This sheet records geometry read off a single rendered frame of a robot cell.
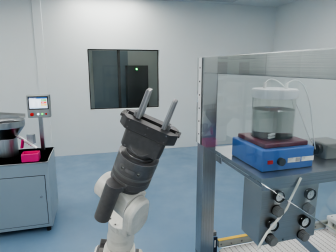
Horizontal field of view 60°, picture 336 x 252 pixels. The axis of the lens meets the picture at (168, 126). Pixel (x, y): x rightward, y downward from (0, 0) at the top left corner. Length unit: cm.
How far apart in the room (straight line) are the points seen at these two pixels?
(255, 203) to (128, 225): 48
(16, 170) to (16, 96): 282
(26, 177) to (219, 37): 455
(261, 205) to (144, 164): 49
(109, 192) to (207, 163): 66
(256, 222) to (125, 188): 53
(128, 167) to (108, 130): 524
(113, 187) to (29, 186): 266
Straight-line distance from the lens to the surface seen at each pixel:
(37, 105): 341
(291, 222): 108
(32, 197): 328
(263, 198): 97
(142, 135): 57
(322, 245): 155
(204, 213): 129
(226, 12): 639
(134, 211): 64
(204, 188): 124
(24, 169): 319
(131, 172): 59
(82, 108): 574
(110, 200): 62
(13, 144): 341
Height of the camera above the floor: 168
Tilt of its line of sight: 12 degrees down
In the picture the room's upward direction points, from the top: straight up
